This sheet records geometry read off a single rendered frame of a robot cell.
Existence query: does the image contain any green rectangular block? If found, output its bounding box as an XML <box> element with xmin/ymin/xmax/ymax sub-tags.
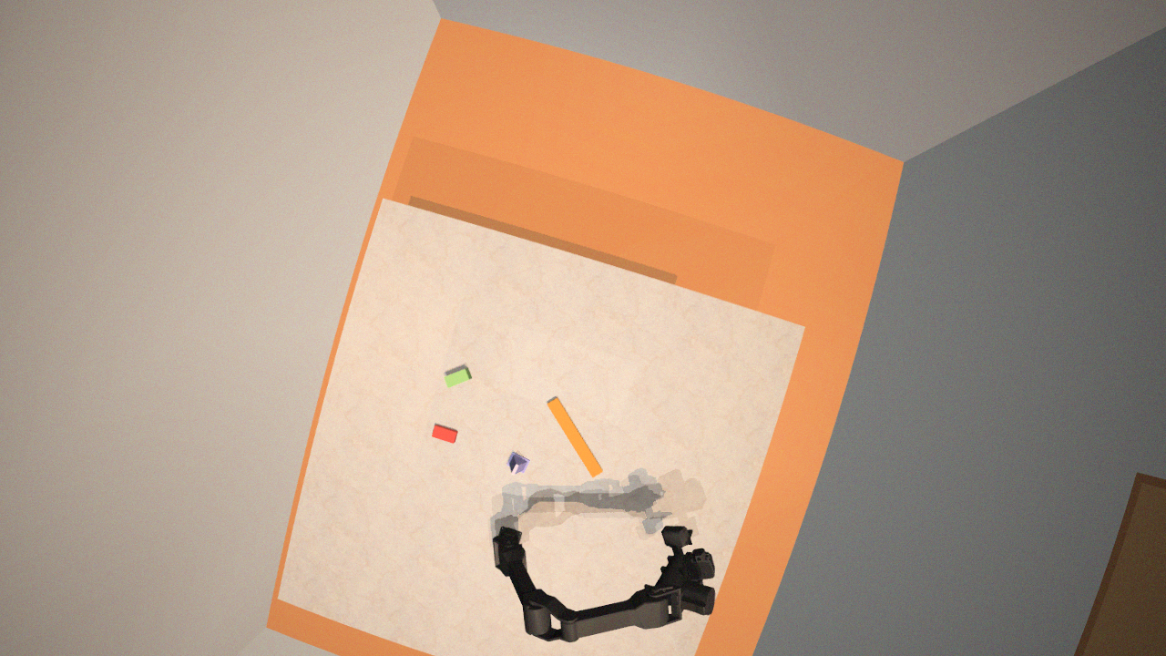
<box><xmin>444</xmin><ymin>368</ymin><xmax>472</xmax><ymax>388</ymax></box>

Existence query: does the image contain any orange bar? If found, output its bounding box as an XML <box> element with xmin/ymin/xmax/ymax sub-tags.
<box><xmin>547</xmin><ymin>398</ymin><xmax>603</xmax><ymax>477</ymax></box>

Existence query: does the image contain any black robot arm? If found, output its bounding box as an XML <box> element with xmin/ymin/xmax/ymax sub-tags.
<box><xmin>493</xmin><ymin>527</ymin><xmax>716</xmax><ymax>642</ymax></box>

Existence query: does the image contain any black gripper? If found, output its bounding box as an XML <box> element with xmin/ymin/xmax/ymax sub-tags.
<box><xmin>660</xmin><ymin>525</ymin><xmax>691</xmax><ymax>584</ymax></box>

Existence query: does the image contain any red rectangular block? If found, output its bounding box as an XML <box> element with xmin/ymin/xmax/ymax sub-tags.
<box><xmin>431</xmin><ymin>425</ymin><xmax>458</xmax><ymax>443</ymax></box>

